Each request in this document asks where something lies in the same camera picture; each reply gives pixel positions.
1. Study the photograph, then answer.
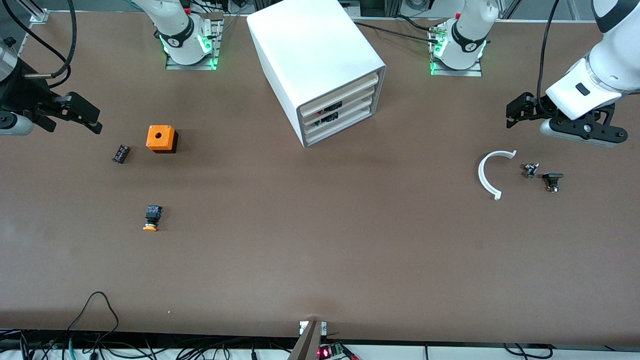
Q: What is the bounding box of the black flat-head switch part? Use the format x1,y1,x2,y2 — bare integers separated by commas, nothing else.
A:
542,172,565,194

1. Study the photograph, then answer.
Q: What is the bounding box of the orange button enclosure box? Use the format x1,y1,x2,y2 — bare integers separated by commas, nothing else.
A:
146,125,179,154

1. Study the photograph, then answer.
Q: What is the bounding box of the white plastic drawer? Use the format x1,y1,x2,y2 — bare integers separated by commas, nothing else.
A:
304,102,375,144
302,89,376,128
299,73,380,116

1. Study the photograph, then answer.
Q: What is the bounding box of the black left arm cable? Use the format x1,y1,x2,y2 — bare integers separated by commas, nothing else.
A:
537,0,561,108

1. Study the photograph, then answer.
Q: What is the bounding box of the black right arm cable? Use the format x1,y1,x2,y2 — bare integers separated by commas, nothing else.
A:
0,0,77,90

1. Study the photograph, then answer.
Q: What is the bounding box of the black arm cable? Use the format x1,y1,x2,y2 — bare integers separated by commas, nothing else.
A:
537,0,561,108
0,0,77,90

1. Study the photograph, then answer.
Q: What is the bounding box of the aluminium frame profile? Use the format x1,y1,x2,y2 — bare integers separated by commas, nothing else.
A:
29,0,51,24

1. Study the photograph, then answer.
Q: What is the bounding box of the thin black looped cable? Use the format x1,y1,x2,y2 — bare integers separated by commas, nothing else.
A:
64,291,121,348

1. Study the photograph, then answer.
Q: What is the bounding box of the yellow emergency stop button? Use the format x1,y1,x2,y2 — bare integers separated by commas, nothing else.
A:
142,204,164,233

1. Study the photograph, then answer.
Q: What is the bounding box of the white curved plastic arc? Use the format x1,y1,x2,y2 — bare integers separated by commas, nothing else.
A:
478,149,518,201

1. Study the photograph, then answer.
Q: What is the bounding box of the black cable at table edge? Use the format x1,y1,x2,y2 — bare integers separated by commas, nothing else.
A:
502,342,556,360

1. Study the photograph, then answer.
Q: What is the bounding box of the circuit board with red LED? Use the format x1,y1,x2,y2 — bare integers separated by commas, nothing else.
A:
318,342,359,360

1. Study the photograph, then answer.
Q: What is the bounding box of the white drawer cabinet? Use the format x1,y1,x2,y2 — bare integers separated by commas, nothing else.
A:
246,0,387,149

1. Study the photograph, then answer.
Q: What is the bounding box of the black cable behind cabinet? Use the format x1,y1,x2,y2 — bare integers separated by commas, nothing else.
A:
350,20,443,40

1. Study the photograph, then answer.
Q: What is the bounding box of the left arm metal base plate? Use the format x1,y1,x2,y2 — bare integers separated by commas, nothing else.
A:
428,22,484,77

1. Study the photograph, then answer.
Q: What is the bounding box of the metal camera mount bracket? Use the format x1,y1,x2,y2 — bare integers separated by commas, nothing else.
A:
287,320,328,360

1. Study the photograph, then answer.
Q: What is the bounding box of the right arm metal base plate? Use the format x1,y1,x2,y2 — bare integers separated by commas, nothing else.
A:
165,12,224,71

